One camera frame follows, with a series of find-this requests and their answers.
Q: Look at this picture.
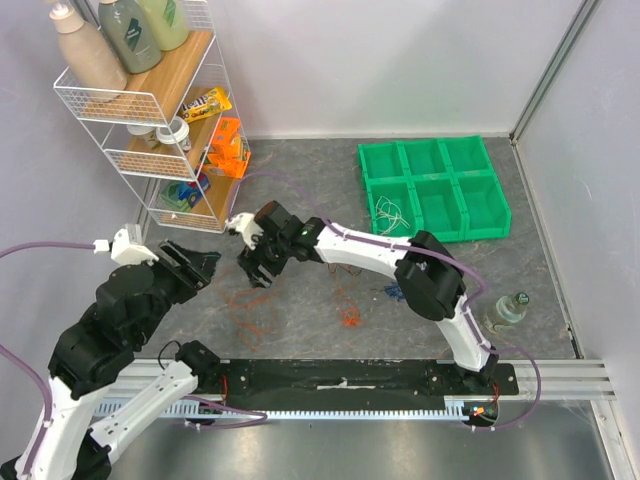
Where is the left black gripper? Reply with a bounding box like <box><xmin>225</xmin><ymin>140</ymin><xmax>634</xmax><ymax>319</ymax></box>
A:
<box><xmin>134</xmin><ymin>236</ymin><xmax>223</xmax><ymax>343</ymax></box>

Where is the orange wire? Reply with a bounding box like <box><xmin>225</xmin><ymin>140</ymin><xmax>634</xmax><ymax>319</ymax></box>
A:
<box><xmin>219</xmin><ymin>264</ymin><xmax>361</xmax><ymax>351</ymax></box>

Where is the white wire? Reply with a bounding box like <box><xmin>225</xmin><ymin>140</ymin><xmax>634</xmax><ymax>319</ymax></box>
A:
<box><xmin>375</xmin><ymin>195</ymin><xmax>414</xmax><ymax>234</ymax></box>

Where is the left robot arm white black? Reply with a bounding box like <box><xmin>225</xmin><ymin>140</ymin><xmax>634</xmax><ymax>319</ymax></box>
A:
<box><xmin>1</xmin><ymin>241</ymin><xmax>221</xmax><ymax>479</ymax></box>

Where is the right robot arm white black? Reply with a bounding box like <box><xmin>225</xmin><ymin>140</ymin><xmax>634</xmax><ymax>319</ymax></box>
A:
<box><xmin>227</xmin><ymin>201</ymin><xmax>498</xmax><ymax>394</ymax></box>

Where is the green blue toy car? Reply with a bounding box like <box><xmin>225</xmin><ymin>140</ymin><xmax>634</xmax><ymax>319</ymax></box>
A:
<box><xmin>160</xmin><ymin>173</ymin><xmax>210</xmax><ymax>212</ymax></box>

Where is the orange snack box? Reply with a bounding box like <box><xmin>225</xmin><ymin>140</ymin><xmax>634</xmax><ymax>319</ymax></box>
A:
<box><xmin>203</xmin><ymin>117</ymin><xmax>251</xmax><ymax>179</ymax></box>

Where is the yellow candy bag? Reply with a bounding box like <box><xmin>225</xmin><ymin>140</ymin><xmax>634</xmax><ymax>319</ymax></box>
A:
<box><xmin>179</xmin><ymin>86</ymin><xmax>233</xmax><ymax>124</ymax></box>

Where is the green six-compartment bin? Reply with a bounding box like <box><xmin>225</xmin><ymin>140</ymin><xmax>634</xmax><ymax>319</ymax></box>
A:
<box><xmin>357</xmin><ymin>136</ymin><xmax>512</xmax><ymax>243</ymax></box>

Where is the beige pump bottle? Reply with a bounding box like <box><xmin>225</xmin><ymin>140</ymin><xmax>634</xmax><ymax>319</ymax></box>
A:
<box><xmin>49</xmin><ymin>1</ymin><xmax>127</xmax><ymax>103</ymax></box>

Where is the clear glass bottle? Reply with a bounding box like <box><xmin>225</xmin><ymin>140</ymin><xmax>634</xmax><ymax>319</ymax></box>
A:
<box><xmin>485</xmin><ymin>291</ymin><xmax>530</xmax><ymax>333</ymax></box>

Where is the light green bottle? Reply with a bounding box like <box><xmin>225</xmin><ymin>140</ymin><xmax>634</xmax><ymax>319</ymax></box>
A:
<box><xmin>138</xmin><ymin>0</ymin><xmax>189</xmax><ymax>52</ymax></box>

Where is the dark green bottle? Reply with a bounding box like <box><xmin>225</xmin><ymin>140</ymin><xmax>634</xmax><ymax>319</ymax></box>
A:
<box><xmin>98</xmin><ymin>0</ymin><xmax>162</xmax><ymax>74</ymax></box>

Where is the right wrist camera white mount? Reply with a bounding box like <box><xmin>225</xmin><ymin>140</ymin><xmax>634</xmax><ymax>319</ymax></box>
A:
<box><xmin>225</xmin><ymin>212</ymin><xmax>264</xmax><ymax>250</ymax></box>

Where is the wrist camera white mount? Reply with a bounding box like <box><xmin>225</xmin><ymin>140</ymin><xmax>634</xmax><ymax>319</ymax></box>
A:
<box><xmin>93</xmin><ymin>224</ymin><xmax>159</xmax><ymax>266</ymax></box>
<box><xmin>225</xmin><ymin>212</ymin><xmax>264</xmax><ymax>250</ymax></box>

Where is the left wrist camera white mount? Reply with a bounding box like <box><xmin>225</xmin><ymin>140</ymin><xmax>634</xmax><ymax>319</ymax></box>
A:
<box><xmin>93</xmin><ymin>224</ymin><xmax>159</xmax><ymax>266</ymax></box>

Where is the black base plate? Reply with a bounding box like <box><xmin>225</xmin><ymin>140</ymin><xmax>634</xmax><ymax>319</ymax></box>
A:
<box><xmin>205</xmin><ymin>359</ymin><xmax>519</xmax><ymax>397</ymax></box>

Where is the white wire shelf rack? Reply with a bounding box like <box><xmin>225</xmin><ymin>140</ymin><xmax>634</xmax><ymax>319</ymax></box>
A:
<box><xmin>54</xmin><ymin>1</ymin><xmax>238</xmax><ymax>233</ymax></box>

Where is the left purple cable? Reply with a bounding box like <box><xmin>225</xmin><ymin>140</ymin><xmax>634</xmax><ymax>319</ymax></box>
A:
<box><xmin>0</xmin><ymin>240</ymin><xmax>271</xmax><ymax>471</ymax></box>

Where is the slotted cable duct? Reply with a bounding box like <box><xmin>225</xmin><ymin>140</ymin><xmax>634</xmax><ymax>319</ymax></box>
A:
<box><xmin>94</xmin><ymin>394</ymin><xmax>474</xmax><ymax>420</ymax></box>

